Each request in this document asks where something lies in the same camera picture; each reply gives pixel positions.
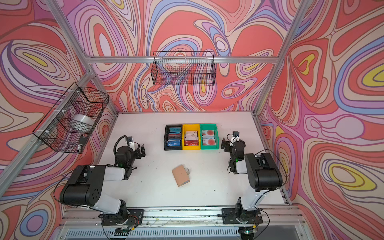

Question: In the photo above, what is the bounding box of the tan leather card holder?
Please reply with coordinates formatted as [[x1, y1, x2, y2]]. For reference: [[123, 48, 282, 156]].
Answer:
[[172, 165, 190, 187]]

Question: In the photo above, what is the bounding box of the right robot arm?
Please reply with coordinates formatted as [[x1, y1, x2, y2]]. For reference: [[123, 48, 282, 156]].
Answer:
[[218, 138, 283, 225]]

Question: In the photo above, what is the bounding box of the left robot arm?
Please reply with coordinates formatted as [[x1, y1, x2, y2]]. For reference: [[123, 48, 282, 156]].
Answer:
[[60, 145, 146, 227]]

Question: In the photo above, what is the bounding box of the green plastic bin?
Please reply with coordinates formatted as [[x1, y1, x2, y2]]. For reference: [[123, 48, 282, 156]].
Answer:
[[200, 124, 220, 150]]

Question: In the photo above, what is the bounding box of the yellow plastic bin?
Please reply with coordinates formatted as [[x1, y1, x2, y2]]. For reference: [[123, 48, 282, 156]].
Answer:
[[182, 124, 201, 151]]

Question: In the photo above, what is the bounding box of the black plastic bin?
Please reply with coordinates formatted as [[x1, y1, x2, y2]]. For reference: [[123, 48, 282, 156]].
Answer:
[[164, 125, 183, 151]]

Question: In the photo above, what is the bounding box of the white tape roll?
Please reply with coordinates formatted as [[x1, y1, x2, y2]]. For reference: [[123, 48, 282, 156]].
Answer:
[[70, 114, 95, 133]]

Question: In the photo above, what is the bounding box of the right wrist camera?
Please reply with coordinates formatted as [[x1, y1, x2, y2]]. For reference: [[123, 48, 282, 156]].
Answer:
[[232, 131, 240, 143]]

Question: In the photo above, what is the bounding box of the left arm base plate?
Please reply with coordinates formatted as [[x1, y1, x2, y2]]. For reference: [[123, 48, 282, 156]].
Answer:
[[101, 209, 144, 227]]

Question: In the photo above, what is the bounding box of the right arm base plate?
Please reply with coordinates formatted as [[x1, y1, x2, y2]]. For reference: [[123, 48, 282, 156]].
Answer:
[[218, 208, 263, 226]]

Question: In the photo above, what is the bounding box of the left wall wire basket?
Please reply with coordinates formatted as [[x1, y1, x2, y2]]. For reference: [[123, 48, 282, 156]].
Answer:
[[33, 83, 110, 154]]

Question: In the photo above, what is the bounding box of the wall wire basket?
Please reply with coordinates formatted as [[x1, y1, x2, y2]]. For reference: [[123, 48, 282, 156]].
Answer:
[[33, 83, 110, 154], [151, 51, 217, 86]]

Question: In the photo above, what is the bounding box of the aluminium front rail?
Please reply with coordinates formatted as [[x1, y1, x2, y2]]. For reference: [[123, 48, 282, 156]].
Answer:
[[59, 205, 307, 229]]

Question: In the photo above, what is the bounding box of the back wall wire basket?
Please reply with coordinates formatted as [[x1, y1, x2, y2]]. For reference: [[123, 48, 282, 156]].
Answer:
[[151, 51, 217, 86]]

